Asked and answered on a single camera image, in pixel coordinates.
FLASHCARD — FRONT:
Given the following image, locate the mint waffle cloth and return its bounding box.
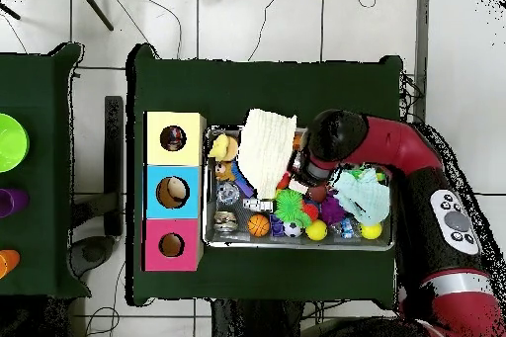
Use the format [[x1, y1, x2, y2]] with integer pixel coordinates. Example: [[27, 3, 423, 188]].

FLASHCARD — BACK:
[[332, 168, 391, 226]]

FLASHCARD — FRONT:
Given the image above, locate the small soccer ball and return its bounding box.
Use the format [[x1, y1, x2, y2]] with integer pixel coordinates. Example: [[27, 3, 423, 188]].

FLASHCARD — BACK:
[[283, 220, 303, 238]]

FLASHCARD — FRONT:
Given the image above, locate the orange basketball toy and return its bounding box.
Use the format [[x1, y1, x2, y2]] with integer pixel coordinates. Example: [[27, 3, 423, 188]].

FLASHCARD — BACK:
[[247, 213, 271, 238]]

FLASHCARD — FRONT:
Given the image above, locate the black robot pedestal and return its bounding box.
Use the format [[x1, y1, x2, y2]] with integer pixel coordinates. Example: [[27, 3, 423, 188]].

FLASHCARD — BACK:
[[211, 298, 305, 337]]

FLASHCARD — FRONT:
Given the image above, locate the black upright panel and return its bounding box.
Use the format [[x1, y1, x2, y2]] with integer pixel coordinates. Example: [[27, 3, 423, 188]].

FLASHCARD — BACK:
[[103, 95, 125, 237]]

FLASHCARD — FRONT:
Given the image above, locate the black tripod leg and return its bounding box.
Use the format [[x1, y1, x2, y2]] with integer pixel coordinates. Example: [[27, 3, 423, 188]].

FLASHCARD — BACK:
[[0, 1, 22, 21], [72, 0, 115, 33]]

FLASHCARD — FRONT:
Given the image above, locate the green spiky ball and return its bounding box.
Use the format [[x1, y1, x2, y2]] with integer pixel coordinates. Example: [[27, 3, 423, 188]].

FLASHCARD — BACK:
[[273, 188, 313, 228]]

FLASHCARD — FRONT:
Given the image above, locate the yellow plush duck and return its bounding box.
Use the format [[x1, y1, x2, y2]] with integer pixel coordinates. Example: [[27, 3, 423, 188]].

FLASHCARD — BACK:
[[208, 132, 239, 163]]

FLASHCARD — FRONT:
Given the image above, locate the yellow ball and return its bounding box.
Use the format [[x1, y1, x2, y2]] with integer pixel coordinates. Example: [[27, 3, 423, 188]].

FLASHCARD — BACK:
[[304, 218, 329, 242], [360, 221, 383, 241]]

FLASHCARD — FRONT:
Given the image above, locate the cream waffle cloth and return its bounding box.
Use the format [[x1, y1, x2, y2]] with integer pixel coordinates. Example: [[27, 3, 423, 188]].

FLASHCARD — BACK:
[[236, 108, 297, 201]]

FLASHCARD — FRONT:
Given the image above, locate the grey rounded stand base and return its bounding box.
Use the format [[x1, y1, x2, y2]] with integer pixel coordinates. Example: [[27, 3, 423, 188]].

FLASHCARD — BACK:
[[68, 235, 117, 279]]

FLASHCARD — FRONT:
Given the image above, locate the orange cup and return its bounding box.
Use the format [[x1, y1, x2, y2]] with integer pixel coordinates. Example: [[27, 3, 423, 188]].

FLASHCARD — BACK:
[[0, 249, 22, 280]]

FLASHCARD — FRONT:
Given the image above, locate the purple cup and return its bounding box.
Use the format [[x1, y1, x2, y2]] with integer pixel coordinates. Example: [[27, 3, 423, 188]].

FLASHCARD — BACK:
[[0, 188, 31, 218]]

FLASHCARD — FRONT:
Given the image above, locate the colourful patterned cloth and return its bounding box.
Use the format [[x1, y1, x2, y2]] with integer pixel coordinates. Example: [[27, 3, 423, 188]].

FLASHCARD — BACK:
[[160, 126, 187, 151]]

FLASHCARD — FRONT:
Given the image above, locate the dark green side table cloth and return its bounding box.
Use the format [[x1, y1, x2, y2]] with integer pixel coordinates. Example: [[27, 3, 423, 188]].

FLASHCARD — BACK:
[[0, 42, 93, 299]]

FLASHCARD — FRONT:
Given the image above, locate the purple knobby ball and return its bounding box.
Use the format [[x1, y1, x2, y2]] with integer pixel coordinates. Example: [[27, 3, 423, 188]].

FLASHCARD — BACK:
[[318, 192, 347, 226]]

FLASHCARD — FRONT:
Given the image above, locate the shallow mesh bin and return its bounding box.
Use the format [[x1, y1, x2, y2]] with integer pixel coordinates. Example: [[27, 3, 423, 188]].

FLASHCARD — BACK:
[[201, 125, 396, 252]]

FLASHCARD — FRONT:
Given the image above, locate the lime green bowl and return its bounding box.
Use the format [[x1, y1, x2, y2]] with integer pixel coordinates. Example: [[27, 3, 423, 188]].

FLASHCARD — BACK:
[[0, 113, 31, 174]]

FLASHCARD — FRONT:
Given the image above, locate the wooden box with three holes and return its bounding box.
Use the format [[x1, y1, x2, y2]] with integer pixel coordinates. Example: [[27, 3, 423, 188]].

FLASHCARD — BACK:
[[140, 110, 208, 273]]

